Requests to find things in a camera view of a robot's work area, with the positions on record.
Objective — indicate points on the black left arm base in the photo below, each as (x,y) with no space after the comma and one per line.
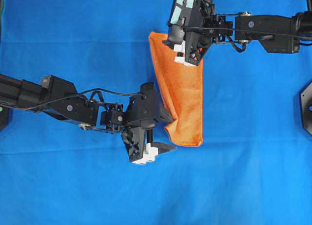
(4,117)

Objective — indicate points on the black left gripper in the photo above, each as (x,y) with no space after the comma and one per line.
(142,115)

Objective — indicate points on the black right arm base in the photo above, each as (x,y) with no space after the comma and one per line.
(306,108)

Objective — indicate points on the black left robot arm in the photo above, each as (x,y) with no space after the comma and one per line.
(59,99)

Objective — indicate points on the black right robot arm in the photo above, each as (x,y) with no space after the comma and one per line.
(277,34)

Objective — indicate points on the orange towel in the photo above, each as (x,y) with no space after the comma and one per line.
(181,88)

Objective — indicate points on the blue table cloth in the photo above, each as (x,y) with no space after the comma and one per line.
(253,168)

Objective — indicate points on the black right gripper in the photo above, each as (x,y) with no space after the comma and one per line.
(186,34)

